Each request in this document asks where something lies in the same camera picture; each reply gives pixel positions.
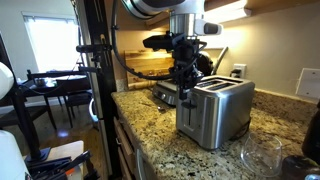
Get white rounded robot cover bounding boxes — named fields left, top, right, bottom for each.
left=0, top=62, right=15, bottom=101

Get bright window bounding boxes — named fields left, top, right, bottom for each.
left=21, top=12, right=82, bottom=74

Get dark round jar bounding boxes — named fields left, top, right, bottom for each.
left=280, top=154, right=320, bottom=180

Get white wall plate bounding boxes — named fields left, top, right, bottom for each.
left=295, top=67, right=320, bottom=100

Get light wooden stool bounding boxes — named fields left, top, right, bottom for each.
left=22, top=139, right=86, bottom=180

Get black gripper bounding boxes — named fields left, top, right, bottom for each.
left=170, top=32, right=208, bottom=102

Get white wall outlet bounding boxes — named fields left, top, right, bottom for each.
left=230, top=62, right=248, bottom=80

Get grey utensil handle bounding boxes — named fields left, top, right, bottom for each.
left=211, top=45, right=230, bottom=76

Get black tripod pole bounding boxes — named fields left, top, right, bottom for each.
left=8, top=83, right=52, bottom=163

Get under-cabinet light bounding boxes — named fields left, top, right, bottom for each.
left=202, top=0, right=253, bottom=25

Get small silver spoon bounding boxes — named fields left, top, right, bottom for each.
left=140, top=101, right=167, bottom=112

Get wooden cutting board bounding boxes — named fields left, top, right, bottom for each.
left=123, top=49, right=176, bottom=91

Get stainless steel two-slot toaster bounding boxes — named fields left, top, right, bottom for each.
left=175, top=75, right=256, bottom=151

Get silver countertop cooker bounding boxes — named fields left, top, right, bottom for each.
left=152, top=79, right=180, bottom=107

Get metal bowl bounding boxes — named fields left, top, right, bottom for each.
left=34, top=77, right=48, bottom=87

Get black tripod legs bundle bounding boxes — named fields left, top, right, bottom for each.
left=25, top=150, right=100, bottom=180

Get dark dining chair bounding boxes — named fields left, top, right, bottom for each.
left=55, top=78, right=95, bottom=130

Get clear stemless glass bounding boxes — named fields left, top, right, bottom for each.
left=240, top=132, right=283, bottom=178

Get black stand with base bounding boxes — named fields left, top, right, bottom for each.
left=75, top=0, right=123, bottom=179

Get wooden cabinet drawers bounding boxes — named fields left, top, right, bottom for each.
left=112, top=114, right=138, bottom=180

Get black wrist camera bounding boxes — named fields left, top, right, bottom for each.
left=142, top=34, right=175, bottom=52

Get white rounded base cover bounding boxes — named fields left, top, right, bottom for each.
left=0, top=129, right=32, bottom=180

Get dark glass bottle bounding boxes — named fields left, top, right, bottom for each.
left=301, top=99, right=320, bottom=165

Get black round appliance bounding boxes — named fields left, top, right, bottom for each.
left=195, top=50, right=215, bottom=77

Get dark dining table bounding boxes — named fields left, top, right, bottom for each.
left=16, top=73, right=92, bottom=132

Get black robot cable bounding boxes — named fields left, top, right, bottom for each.
left=110, top=0, right=188, bottom=82

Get black toaster press handle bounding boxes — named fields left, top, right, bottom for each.
left=181, top=99, right=198, bottom=110

